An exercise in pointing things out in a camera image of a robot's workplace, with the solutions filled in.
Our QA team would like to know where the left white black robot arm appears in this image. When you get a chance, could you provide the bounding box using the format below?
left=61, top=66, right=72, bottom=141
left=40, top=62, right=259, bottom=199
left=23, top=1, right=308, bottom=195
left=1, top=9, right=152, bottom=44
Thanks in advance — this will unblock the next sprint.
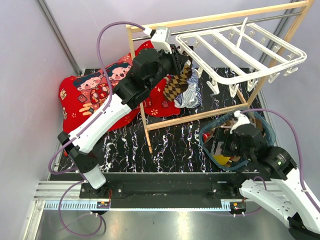
left=57, top=44, right=189, bottom=198

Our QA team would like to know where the right vertical aluminium post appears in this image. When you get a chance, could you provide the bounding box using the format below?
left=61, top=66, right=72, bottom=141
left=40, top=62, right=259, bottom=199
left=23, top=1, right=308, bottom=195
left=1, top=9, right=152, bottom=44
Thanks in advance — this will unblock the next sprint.
left=259, top=8, right=297, bottom=64

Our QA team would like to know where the blue striped cloth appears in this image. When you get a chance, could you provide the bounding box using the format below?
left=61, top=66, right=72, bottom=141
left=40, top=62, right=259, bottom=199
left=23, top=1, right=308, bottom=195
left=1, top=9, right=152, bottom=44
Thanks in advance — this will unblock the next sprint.
left=174, top=65, right=202, bottom=109

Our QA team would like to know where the left vertical aluminium post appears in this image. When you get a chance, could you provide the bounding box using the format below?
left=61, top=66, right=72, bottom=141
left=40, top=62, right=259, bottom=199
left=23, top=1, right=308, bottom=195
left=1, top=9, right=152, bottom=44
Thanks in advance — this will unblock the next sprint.
left=35, top=0, right=83, bottom=76

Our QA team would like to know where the vertical aluminium post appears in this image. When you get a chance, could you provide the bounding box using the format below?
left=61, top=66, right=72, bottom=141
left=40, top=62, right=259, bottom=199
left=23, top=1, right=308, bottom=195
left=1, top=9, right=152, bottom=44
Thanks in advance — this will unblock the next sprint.
left=259, top=8, right=297, bottom=64
left=35, top=0, right=83, bottom=76

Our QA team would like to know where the yellow sock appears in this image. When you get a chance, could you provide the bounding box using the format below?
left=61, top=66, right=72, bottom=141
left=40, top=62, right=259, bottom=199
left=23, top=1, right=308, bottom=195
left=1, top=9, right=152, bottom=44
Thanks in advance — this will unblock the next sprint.
left=213, top=154, right=231, bottom=166

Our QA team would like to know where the white plastic clip hanger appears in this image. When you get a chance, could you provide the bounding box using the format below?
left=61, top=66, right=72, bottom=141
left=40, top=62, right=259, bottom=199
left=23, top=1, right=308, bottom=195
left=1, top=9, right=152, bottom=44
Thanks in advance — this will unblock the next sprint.
left=175, top=20, right=307, bottom=97

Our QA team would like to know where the aluminium frame rail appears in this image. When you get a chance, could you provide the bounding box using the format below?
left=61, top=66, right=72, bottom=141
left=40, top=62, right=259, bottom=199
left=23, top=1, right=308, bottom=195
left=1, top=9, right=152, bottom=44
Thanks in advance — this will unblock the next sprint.
left=32, top=181, right=86, bottom=201

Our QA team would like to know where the clear blue plastic bin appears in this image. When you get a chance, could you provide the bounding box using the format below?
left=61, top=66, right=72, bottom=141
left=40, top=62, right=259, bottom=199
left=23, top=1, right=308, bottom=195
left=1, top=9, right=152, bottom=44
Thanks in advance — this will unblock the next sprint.
left=197, top=107, right=276, bottom=172

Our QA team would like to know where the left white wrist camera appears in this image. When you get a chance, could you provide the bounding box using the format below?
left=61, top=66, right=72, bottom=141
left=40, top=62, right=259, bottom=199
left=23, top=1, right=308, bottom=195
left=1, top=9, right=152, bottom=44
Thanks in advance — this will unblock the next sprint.
left=143, top=26, right=172, bottom=54

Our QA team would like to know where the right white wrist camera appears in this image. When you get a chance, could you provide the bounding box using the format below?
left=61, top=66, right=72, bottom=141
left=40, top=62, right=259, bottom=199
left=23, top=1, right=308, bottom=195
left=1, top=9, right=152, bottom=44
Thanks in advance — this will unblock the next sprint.
left=229, top=110, right=251, bottom=134

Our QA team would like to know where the brown argyle sock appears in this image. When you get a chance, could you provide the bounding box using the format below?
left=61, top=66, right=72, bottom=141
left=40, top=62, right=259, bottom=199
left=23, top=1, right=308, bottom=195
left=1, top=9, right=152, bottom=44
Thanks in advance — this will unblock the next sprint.
left=163, top=65, right=192, bottom=102

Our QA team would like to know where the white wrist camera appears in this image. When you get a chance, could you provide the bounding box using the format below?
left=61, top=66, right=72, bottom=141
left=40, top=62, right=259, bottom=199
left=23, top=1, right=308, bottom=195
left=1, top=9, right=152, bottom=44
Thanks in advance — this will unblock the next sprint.
left=143, top=26, right=172, bottom=54
left=229, top=110, right=251, bottom=134

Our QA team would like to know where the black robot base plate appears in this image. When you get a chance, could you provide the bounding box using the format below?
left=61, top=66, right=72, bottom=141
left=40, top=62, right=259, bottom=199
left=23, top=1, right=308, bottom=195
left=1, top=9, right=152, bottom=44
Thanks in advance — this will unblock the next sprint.
left=79, top=172, right=252, bottom=199

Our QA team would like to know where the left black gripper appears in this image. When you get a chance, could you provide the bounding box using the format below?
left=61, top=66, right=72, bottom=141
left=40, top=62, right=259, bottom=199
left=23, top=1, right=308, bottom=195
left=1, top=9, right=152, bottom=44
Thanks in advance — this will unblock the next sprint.
left=146, top=43, right=188, bottom=91

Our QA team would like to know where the wooden drying rack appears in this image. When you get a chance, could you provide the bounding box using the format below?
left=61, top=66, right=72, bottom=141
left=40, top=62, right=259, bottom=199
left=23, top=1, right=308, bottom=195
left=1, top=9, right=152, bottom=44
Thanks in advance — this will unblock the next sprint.
left=140, top=0, right=314, bottom=152

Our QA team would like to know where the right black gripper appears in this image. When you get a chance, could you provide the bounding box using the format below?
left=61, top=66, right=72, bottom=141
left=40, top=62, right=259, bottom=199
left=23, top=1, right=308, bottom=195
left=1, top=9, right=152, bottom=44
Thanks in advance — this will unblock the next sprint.
left=202, top=125, right=254, bottom=161

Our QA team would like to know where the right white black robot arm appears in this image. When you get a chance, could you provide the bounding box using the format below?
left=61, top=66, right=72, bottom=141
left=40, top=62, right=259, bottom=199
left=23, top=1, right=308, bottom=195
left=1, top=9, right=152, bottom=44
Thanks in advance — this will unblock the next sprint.
left=213, top=123, right=320, bottom=240

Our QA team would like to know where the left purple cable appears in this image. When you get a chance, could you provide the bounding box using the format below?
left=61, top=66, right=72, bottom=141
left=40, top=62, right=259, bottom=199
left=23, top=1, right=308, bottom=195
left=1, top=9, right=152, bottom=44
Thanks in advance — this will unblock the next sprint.
left=47, top=21, right=151, bottom=237

